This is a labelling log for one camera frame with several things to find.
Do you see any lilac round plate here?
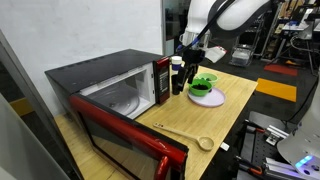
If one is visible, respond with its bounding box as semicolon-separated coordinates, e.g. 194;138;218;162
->
187;87;227;108

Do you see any white paper cup purple band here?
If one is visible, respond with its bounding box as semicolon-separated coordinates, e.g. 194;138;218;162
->
170;55;184;76

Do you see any dark coffee beans pile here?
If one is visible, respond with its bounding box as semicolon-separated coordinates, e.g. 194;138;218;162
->
192;83;209;91

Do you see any wooden spoon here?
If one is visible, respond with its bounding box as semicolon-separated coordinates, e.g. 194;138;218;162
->
152;122;215;152

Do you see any black perforated breadboard table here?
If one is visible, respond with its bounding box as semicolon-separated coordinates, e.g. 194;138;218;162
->
233;110;303;180

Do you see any white wrist bracket red knob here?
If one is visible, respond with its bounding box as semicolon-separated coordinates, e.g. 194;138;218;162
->
203;45;228;64

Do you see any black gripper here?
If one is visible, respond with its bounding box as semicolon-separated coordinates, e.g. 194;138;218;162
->
176;48;206;93

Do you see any silver aluminium rail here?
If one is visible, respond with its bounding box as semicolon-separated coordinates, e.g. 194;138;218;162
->
264;156;303;180

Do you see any dark green bowl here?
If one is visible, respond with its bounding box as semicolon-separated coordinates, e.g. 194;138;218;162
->
188;78;213;98

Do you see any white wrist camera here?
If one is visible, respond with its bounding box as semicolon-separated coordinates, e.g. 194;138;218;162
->
178;32;188;44

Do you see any clear plastic bin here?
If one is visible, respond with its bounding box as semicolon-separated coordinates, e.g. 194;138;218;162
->
230;43;254;67

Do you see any black cup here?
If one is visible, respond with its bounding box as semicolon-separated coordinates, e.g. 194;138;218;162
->
170;73;183;96

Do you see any cluttered lab desk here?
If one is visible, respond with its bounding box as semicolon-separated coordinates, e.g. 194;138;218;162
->
273;13;320;64

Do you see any light green handled bowl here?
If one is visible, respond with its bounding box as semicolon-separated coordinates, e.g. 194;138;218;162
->
196;72;219;87

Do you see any orange handled tool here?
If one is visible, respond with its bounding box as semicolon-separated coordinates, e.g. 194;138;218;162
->
234;155;264;177

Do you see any black arm cable blue tape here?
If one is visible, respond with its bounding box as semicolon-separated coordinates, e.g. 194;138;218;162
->
174;0;236;55

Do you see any glass microwave turntable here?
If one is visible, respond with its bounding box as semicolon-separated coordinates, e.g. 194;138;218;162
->
87;87;141;118

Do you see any silver aluminium bracket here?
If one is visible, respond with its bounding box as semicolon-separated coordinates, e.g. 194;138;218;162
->
264;124;290;146

